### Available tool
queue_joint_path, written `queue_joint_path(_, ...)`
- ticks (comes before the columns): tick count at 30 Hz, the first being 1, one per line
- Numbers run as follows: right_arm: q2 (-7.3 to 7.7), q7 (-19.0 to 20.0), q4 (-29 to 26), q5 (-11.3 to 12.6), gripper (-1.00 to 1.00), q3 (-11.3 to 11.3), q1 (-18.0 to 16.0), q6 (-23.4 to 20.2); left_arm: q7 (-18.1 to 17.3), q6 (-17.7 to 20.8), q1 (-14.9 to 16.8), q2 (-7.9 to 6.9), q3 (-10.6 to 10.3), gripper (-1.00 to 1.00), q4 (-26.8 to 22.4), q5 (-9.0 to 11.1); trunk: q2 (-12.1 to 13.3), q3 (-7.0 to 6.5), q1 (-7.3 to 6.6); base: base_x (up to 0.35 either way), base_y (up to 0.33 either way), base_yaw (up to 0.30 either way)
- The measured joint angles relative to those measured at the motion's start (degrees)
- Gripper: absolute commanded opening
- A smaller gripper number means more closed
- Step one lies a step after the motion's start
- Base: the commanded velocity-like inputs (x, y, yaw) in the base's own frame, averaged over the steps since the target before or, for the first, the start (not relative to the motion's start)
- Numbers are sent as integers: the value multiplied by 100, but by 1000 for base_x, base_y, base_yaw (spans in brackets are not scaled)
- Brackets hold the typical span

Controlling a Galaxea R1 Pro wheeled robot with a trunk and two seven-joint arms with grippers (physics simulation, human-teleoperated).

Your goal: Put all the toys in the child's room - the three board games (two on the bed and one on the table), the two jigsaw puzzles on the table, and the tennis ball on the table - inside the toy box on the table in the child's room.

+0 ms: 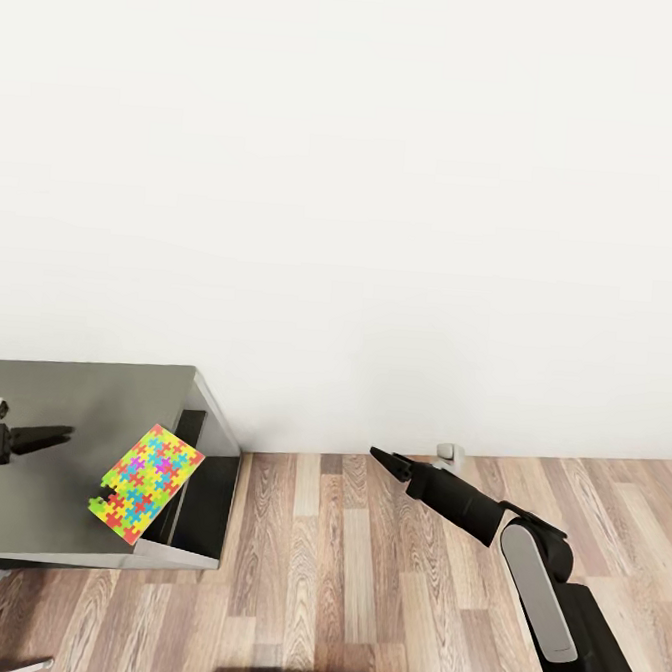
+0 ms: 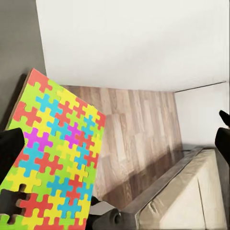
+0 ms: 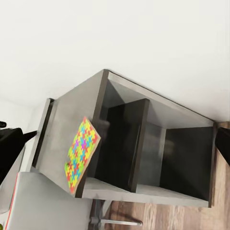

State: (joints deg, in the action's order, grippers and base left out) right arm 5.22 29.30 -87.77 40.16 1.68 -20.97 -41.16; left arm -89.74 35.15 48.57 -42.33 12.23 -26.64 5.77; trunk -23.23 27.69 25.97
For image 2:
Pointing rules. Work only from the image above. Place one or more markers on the desk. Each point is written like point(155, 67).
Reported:
point(21, 50)

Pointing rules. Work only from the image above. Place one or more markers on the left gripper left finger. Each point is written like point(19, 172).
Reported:
point(11, 144)

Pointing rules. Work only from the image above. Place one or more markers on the jigsaw puzzle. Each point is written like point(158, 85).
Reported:
point(58, 164)

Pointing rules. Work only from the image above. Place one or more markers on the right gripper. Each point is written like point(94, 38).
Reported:
point(226, 117)

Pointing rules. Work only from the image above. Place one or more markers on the bed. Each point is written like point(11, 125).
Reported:
point(193, 195)

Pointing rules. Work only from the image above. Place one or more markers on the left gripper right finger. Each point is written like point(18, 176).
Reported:
point(222, 142)

